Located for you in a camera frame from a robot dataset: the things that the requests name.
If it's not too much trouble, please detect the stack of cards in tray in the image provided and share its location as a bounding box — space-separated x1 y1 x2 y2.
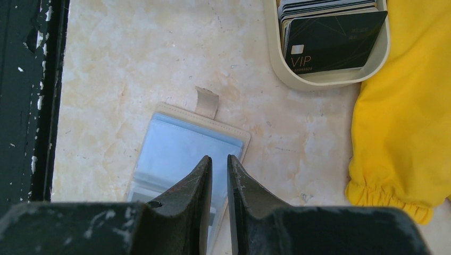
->
278 1 377 20

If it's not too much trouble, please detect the beige card holder wallet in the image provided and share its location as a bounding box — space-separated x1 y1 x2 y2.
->
127 87 251 254

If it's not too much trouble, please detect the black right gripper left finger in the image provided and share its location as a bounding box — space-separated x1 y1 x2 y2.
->
130 156 212 254

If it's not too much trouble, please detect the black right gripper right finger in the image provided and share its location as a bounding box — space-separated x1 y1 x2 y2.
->
227 155 290 254

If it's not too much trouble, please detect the yellow jacket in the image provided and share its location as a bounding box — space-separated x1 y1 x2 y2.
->
345 1 450 224

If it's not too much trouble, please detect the black VIP front card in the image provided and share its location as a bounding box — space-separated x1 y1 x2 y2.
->
281 11 388 75

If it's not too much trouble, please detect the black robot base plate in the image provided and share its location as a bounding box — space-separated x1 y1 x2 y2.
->
1 0 70 214

